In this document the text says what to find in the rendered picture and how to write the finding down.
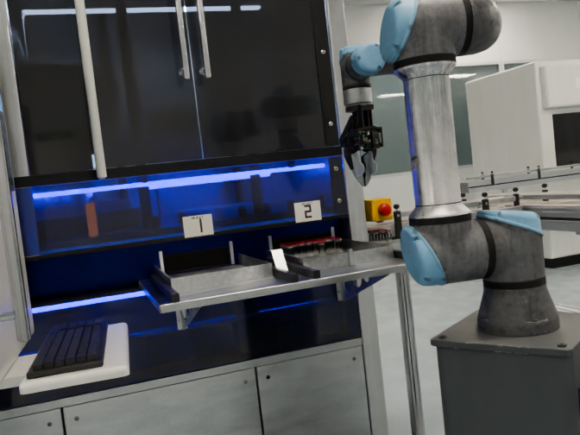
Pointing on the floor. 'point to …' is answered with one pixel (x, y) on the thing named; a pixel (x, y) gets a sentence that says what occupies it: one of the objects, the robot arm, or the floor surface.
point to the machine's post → (357, 231)
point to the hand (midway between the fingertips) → (362, 181)
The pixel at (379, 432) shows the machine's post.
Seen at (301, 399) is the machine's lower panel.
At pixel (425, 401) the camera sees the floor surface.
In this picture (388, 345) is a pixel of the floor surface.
